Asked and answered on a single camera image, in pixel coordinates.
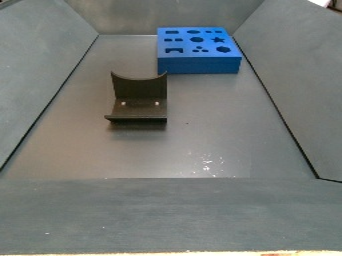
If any blue foam shape-sorter board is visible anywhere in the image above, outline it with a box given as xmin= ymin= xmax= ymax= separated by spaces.
xmin=157 ymin=27 xmax=242 ymax=74

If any black curved cradle stand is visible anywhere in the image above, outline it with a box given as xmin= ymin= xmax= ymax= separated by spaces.
xmin=105 ymin=73 xmax=168 ymax=123

